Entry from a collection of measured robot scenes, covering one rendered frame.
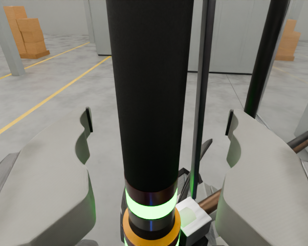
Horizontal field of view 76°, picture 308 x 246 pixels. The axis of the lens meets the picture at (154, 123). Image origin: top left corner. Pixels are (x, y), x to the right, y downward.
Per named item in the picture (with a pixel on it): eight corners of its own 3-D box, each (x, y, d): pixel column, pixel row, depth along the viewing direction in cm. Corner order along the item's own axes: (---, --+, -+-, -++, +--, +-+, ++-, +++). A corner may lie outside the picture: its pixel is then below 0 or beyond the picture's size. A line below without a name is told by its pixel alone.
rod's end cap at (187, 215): (184, 214, 20) (186, 201, 19) (198, 231, 18) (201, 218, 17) (168, 224, 19) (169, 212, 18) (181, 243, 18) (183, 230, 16)
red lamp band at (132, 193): (158, 159, 15) (158, 146, 14) (188, 190, 12) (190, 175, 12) (116, 177, 13) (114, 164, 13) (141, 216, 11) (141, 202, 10)
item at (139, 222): (158, 183, 16) (158, 172, 15) (185, 215, 14) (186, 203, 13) (120, 202, 15) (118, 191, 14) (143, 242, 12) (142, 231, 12)
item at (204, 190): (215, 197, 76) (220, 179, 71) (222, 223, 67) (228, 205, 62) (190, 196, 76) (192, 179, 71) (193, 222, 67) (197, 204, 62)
